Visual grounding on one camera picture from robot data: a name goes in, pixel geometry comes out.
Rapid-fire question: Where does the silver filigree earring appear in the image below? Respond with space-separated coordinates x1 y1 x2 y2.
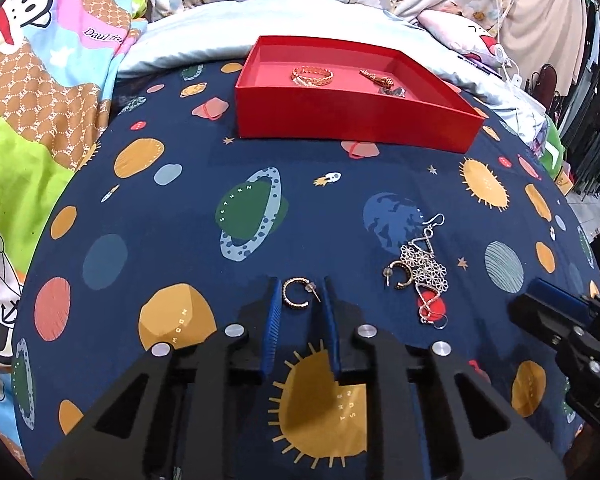
417 280 451 331
399 212 451 291

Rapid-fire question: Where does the gold hoop earring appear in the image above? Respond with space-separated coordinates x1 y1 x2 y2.
281 277 323 309
383 260 415 291

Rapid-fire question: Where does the gold chain bracelet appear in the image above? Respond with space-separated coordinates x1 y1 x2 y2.
291 65 335 88

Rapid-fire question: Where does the dark red chair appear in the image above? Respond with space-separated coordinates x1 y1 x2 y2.
527 62 563 111

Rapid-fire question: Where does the cartoon monkey print blanket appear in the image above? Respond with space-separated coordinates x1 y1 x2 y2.
0 0 153 411

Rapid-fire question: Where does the light blue duvet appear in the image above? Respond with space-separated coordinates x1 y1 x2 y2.
116 0 561 136

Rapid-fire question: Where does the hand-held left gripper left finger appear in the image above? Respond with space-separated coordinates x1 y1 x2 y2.
40 275 286 480

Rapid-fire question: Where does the pink and white pillow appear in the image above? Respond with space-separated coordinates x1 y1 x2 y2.
417 7 506 68

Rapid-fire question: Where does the beige hanging garment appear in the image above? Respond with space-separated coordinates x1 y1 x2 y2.
500 0 588 86

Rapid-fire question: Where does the white cable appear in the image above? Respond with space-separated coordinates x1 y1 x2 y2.
490 0 526 86

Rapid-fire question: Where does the navy planet print blanket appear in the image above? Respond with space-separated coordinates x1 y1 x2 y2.
10 57 600 480

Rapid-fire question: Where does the rack of hanging clothes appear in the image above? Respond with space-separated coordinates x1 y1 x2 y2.
560 0 600 201

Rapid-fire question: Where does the green cloth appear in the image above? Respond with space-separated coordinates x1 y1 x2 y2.
540 127 568 173

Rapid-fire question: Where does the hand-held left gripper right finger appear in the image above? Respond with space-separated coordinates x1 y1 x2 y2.
322 275 566 480

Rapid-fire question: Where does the red cardboard box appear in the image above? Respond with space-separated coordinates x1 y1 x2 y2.
234 35 487 155

